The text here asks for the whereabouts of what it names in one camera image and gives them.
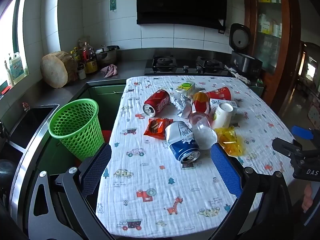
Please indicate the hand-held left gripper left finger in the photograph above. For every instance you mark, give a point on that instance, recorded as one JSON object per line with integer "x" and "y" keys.
{"x": 96, "y": 171}

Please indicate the white dish towel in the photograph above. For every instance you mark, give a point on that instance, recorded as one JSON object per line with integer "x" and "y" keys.
{"x": 241, "y": 76}

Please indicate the pink rag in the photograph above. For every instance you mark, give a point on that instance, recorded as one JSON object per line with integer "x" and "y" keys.
{"x": 109, "y": 70}

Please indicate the red cola can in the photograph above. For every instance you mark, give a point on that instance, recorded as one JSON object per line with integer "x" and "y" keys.
{"x": 158, "y": 101}

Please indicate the steel pot with lid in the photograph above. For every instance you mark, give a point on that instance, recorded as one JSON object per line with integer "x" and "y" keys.
{"x": 106, "y": 56}

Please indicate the wall socket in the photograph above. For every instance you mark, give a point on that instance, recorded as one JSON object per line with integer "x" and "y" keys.
{"x": 221, "y": 30}

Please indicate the clear plastic cup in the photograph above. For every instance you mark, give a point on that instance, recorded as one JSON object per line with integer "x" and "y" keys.
{"x": 203, "y": 135}

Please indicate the small white blue carton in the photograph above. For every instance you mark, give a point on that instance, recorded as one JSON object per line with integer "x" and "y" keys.
{"x": 213, "y": 103}

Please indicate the blue label detergent jug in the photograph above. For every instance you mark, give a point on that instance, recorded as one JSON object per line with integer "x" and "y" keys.
{"x": 17, "y": 70}

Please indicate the yellow plastic wrapper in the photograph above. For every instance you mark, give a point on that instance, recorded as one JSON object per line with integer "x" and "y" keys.
{"x": 230, "y": 140}

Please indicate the person's right hand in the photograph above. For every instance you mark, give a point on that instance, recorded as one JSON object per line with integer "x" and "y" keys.
{"x": 306, "y": 197}

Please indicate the white paper cup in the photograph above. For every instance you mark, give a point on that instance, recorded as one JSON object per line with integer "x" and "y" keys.
{"x": 221, "y": 117}

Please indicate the round wooden chopping block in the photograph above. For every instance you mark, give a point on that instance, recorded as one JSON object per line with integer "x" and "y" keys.
{"x": 53, "y": 70}

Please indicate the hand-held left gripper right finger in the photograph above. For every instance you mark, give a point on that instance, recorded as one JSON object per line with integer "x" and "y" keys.
{"x": 225, "y": 171}

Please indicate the kitchen sink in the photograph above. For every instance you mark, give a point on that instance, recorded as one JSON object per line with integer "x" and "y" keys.
{"x": 22, "y": 127}

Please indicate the black gas stove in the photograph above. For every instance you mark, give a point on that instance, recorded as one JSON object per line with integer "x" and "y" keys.
{"x": 162, "y": 67}

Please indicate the orange drink bottle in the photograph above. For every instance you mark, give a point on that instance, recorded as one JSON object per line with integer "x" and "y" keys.
{"x": 200, "y": 102}

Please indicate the green kitchen cabinet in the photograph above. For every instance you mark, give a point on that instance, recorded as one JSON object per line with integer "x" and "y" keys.
{"x": 107, "y": 92}

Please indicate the black rice cooker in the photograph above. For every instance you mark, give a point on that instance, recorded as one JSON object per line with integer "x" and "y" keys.
{"x": 241, "y": 40}

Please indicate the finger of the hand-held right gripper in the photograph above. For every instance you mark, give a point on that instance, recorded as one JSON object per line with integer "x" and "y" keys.
{"x": 285, "y": 146}
{"x": 301, "y": 131}

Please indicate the red paper cup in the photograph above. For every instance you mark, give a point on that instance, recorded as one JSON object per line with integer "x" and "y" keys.
{"x": 220, "y": 94}

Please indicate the green perforated plastic basket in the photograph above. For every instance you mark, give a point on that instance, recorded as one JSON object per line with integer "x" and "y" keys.
{"x": 75, "y": 125}

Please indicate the wooden glass-door cabinet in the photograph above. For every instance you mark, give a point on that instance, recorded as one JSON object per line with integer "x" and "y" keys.
{"x": 287, "y": 55}

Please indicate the red snack packet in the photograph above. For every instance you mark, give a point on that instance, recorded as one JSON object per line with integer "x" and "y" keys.
{"x": 156, "y": 128}

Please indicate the small glass jar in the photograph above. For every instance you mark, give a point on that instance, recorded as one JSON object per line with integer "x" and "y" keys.
{"x": 81, "y": 73}

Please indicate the window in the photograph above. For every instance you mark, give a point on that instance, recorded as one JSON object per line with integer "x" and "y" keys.
{"x": 10, "y": 30}

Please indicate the white printed tablecloth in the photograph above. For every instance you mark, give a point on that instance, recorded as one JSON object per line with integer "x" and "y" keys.
{"x": 150, "y": 180}

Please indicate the black range hood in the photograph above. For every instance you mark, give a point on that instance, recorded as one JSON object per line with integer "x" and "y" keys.
{"x": 180, "y": 2}

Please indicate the red plastic stool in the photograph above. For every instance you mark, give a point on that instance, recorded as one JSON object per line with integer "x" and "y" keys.
{"x": 106, "y": 136}

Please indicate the green wall hook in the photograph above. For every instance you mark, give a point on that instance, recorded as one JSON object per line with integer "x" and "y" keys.
{"x": 113, "y": 5}

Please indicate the large cooking oil bottle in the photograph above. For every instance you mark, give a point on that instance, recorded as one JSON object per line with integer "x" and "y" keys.
{"x": 90, "y": 60}

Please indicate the crumpled silver foil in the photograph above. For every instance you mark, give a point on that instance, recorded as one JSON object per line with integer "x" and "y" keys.
{"x": 183, "y": 106}

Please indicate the yellow-green label bottle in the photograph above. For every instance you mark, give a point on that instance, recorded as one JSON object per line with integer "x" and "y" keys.
{"x": 185, "y": 87}

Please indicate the blue and white can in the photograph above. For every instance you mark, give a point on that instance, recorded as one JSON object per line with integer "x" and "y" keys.
{"x": 180, "y": 140}

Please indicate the white spray bottle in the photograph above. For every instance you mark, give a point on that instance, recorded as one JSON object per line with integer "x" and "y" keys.
{"x": 8, "y": 76}

